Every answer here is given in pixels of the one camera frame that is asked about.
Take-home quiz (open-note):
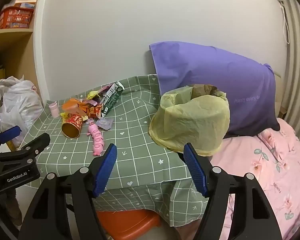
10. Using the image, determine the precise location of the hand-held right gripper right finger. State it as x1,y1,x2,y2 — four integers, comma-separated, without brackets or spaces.
177,142,283,240

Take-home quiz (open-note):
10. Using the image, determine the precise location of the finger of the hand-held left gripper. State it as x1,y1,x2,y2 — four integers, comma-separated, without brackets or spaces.
0,126,22,155
0,132,51,165

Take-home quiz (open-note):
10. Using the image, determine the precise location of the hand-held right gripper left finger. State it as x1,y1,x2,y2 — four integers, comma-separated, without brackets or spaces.
17,144,118,240

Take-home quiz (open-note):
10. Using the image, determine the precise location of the bin with yellow liner bag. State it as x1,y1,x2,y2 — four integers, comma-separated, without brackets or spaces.
149,84,230,157

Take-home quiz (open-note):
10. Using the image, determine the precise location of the red and gold wrapper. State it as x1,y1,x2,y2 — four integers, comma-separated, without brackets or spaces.
86,105,103,119

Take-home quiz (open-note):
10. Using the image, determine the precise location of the green carton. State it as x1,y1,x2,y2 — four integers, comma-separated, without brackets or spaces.
100,81,125,118

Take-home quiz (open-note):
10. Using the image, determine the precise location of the pink pig toy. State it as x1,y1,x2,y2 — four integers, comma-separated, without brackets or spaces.
86,121,105,157

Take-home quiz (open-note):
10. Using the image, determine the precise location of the white plastic bag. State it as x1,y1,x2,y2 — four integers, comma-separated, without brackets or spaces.
0,76,44,147

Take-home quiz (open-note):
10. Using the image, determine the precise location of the small pink jar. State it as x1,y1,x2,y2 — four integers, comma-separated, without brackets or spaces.
49,101,60,118

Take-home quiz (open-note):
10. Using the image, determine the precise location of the green checked tablecloth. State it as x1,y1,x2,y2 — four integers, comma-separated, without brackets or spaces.
20,74,210,227

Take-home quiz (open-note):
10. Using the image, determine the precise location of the red paper cup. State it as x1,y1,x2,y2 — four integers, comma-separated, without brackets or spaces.
62,114,83,139

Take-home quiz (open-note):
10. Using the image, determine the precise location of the grey purple wrapper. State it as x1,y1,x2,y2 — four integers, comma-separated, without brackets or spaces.
96,118,113,130

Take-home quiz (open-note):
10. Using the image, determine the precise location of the orange wrapper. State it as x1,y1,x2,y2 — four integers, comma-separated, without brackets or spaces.
62,98,87,115

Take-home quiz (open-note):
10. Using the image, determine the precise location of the orange plastic stool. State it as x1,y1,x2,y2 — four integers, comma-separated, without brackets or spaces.
96,209,162,240

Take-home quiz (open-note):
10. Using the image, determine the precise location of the pink floral bedsheet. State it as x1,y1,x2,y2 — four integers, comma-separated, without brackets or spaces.
210,117,300,240

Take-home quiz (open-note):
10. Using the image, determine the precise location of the wooden shelf unit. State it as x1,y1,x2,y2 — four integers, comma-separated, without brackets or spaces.
0,0,44,105

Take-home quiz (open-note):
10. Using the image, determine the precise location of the purple pillow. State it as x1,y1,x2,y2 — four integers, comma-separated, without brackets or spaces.
149,42,282,138

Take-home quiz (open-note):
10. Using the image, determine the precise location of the red plastic basket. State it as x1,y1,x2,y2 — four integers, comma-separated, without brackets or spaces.
0,7,35,30

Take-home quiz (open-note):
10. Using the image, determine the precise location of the orange and white box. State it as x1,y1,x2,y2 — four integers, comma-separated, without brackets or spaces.
14,0,38,9

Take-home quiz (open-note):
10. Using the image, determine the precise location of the grey ribbed curtain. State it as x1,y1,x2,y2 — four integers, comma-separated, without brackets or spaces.
281,0,300,150

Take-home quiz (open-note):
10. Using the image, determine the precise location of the white cord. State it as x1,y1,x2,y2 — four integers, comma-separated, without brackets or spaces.
280,1,290,44

